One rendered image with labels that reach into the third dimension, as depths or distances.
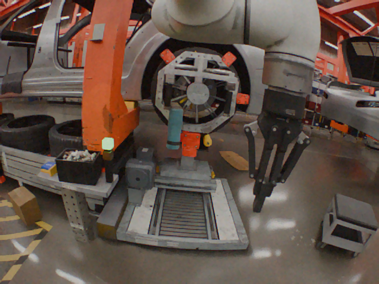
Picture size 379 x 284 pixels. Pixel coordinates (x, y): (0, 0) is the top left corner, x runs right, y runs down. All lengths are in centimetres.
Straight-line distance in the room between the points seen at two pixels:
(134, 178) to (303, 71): 109
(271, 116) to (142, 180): 99
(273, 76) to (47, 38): 186
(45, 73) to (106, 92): 107
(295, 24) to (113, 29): 81
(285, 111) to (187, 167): 135
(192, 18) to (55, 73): 162
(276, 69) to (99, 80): 81
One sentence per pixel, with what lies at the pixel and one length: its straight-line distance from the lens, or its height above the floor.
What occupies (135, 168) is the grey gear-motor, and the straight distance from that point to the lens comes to 118.
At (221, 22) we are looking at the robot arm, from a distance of 28.
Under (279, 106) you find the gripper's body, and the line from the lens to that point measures 30.
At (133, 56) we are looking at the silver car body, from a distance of 147.
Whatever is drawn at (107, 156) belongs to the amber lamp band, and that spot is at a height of 59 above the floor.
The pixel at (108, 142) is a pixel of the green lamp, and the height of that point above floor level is 65.
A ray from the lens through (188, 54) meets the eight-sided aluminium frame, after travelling 130.
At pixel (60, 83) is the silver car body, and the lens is 174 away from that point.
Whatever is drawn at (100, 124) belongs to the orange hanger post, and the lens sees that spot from 98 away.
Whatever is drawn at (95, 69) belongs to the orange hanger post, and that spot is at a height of 95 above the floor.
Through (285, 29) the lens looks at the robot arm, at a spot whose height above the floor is 102.
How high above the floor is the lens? 92
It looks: 18 degrees down
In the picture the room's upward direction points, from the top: 7 degrees clockwise
